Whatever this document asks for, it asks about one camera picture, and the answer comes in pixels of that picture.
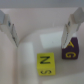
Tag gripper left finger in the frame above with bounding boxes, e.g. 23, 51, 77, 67
0, 9, 20, 49

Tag purple block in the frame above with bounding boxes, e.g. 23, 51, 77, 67
60, 36, 81, 61

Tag white plastic box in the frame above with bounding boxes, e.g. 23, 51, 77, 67
0, 7, 84, 84

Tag yellow block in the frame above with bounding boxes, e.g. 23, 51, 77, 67
36, 52, 56, 77

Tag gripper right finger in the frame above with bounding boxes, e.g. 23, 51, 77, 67
60, 7, 84, 50

